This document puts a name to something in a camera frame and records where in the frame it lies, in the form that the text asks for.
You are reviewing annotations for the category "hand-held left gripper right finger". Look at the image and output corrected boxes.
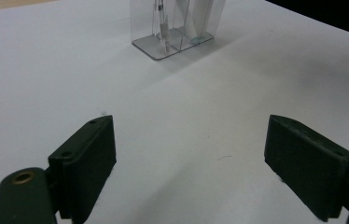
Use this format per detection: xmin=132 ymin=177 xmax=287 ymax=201
xmin=264 ymin=114 xmax=349 ymax=222

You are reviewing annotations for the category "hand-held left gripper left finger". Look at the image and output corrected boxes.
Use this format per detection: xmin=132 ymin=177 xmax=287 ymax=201
xmin=48 ymin=115 xmax=118 ymax=224

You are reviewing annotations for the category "clear plastic organizer box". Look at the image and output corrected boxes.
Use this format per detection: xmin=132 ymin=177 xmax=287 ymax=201
xmin=130 ymin=0 xmax=227 ymax=61

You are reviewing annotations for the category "silver pen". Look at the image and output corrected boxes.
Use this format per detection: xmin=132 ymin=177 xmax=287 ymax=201
xmin=151 ymin=0 xmax=173 ymax=54

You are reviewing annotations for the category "white eraser block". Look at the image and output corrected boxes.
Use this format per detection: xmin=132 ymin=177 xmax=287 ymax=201
xmin=190 ymin=0 xmax=216 ymax=37

